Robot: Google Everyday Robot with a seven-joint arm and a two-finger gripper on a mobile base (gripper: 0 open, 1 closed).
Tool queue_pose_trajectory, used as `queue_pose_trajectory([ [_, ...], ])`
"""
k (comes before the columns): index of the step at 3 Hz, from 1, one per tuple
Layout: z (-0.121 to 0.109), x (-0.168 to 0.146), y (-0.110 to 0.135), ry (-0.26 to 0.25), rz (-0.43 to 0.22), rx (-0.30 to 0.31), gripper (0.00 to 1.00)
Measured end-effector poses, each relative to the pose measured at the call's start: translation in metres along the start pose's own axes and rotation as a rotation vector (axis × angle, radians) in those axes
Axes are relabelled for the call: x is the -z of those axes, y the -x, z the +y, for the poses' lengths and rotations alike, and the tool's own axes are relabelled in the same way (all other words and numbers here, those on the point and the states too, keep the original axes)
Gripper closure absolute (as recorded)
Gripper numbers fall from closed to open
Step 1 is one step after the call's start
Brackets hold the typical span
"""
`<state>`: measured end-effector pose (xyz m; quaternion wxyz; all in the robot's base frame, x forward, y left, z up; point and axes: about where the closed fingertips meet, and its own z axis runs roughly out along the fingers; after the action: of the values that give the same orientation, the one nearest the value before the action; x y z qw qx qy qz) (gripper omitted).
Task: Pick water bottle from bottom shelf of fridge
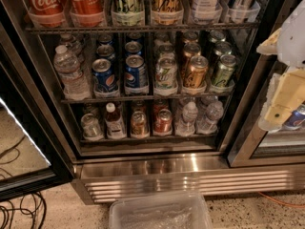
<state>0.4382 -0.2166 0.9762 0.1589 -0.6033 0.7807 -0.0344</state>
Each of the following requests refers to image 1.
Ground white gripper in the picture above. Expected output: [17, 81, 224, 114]
[256, 29, 305, 132]

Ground clear water bottle bottom shelf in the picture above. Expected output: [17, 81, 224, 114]
[175, 101, 198, 136]

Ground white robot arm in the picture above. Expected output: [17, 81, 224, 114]
[256, 0, 305, 131]

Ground clear water bottle bottom right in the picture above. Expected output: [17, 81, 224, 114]
[196, 101, 224, 135]

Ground red soda can bottom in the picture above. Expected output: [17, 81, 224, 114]
[153, 109, 173, 135]

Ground stainless steel fridge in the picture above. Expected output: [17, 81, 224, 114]
[0, 0, 305, 204]

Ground orange soda can bottom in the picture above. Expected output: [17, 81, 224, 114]
[131, 111, 149, 138]

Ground brown juice bottle white cap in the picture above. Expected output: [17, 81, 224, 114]
[105, 102, 126, 139]

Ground large water bottle middle shelf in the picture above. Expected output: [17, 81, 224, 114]
[53, 45, 92, 100]

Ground open glass fridge door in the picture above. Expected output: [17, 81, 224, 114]
[0, 26, 72, 201]

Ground pepsi can behind right door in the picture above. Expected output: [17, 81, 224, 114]
[284, 104, 305, 130]

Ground gold soda can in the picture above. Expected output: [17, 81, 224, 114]
[182, 55, 209, 94]

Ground silver can top right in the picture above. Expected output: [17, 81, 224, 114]
[226, 0, 262, 24]

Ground silver can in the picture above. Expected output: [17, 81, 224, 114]
[81, 114, 104, 141]
[226, 0, 262, 24]

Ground white label can top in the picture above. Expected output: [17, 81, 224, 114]
[191, 0, 222, 25]

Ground white green soda can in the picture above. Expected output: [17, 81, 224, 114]
[154, 57, 178, 96]

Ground yellow lacroix can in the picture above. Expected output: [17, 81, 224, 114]
[152, 0, 182, 26]

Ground blue pepsi can right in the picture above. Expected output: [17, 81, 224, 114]
[124, 54, 149, 94]

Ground blue pepsi can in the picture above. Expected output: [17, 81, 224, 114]
[91, 58, 119, 98]
[124, 54, 149, 94]

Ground clear plastic bin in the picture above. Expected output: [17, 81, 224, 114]
[109, 191, 214, 229]

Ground green lacroix can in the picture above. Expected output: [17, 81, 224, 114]
[112, 0, 145, 27]

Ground blue pepsi can left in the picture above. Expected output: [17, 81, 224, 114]
[91, 58, 119, 98]

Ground silver can bottom left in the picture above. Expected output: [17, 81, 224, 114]
[81, 114, 104, 141]

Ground red coca-cola can right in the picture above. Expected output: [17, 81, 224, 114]
[70, 0, 104, 28]

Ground red coca-cola can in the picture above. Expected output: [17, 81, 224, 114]
[29, 0, 65, 28]
[70, 0, 104, 28]

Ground red coca-cola can left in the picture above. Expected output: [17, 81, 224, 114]
[29, 0, 65, 28]

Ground orange cable on floor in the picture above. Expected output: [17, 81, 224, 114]
[257, 192, 305, 209]

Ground black cables on floor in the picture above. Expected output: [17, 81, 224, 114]
[0, 191, 48, 229]

